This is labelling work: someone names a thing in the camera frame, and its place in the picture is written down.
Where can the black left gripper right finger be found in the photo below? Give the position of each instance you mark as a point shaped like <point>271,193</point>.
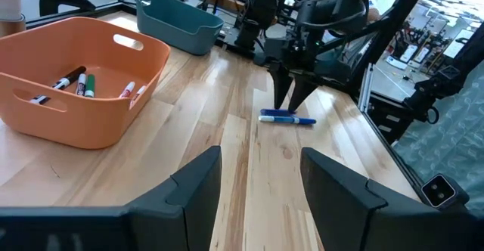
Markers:
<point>348,213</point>

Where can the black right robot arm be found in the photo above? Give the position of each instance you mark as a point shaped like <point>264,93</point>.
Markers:
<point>332,5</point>

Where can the aluminium bracket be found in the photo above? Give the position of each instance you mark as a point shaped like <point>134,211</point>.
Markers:
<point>366,88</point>

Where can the blue Expo marker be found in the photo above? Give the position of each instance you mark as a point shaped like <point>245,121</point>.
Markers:
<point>287,120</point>

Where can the black capped Expo marker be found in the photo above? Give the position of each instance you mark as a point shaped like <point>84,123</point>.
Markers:
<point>64,81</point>

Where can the green Expo marker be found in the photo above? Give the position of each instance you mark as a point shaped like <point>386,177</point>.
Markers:
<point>90,86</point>

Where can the orange plastic bin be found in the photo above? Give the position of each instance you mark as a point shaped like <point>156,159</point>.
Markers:
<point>83,122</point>

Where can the violet marker pen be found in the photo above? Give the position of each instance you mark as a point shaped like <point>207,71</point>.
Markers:
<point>274,112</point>

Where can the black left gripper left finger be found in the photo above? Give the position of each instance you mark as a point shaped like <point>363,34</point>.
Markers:
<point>181,213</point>

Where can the small black stereo camera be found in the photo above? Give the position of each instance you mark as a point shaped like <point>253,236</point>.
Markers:
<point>440,190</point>

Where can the dark teal plastic bin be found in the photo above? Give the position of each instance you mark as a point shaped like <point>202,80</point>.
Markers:
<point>174,28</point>

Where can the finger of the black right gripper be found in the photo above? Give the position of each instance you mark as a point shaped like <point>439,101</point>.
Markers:
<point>300,92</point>
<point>281,86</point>

